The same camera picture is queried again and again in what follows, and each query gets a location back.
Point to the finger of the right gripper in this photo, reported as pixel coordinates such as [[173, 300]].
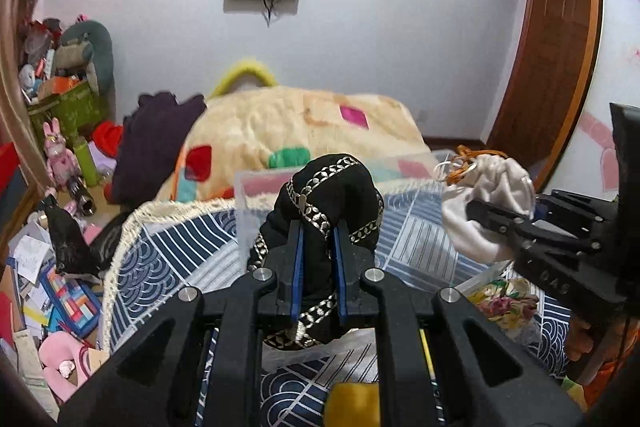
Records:
[[507, 223], [572, 203]]

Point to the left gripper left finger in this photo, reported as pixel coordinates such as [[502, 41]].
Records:
[[196, 348]]

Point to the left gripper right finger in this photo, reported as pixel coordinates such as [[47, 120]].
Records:
[[440, 361]]

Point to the cream drawstring pouch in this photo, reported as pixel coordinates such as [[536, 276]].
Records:
[[485, 192]]

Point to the floral fabric scrunchie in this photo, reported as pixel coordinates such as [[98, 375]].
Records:
[[512, 306]]

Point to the clear plastic storage box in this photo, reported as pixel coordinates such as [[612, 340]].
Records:
[[395, 218]]

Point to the yellow white felt ball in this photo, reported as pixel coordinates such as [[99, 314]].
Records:
[[353, 405]]

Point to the black hat with chain pattern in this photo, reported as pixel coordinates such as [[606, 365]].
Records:
[[330, 189]]

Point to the orange gloved hand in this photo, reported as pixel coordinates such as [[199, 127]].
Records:
[[578, 343]]

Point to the pink plush slipper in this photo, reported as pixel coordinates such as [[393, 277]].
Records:
[[65, 363]]

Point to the colourful checkered book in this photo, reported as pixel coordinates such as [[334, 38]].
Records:
[[75, 307]]

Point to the blue white patterned tablecloth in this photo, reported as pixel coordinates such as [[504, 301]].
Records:
[[440, 361]]

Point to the wooden wardrobe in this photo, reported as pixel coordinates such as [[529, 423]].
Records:
[[574, 58]]

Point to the green bottle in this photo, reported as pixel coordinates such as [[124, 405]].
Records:
[[85, 161]]

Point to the pink bunny toy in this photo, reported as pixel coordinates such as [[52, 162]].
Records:
[[62, 164]]

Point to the dark purple garment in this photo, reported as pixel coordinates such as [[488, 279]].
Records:
[[151, 142]]

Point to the red cloth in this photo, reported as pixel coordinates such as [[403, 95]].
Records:
[[107, 136]]

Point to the red box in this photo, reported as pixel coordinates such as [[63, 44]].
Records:
[[9, 163]]

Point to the beige patchwork blanket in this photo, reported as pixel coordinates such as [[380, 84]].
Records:
[[282, 127]]

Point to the green storage box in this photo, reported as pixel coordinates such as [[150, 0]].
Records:
[[78, 111]]

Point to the yellow plush headrest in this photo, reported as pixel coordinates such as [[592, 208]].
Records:
[[248, 67]]

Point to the grey green plush pillow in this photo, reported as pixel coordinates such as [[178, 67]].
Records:
[[86, 47]]

